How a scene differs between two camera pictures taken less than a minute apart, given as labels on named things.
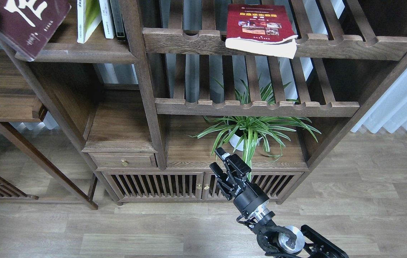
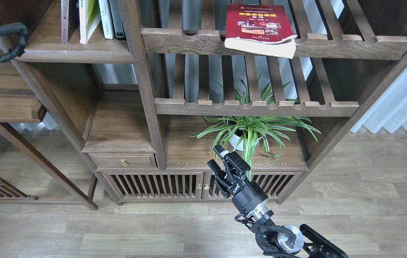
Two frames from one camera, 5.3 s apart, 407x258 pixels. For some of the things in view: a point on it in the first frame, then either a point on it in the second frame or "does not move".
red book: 262,29 does not move
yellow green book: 89,15 does not move
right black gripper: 248,196 does not move
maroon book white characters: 28,26 → 70,13
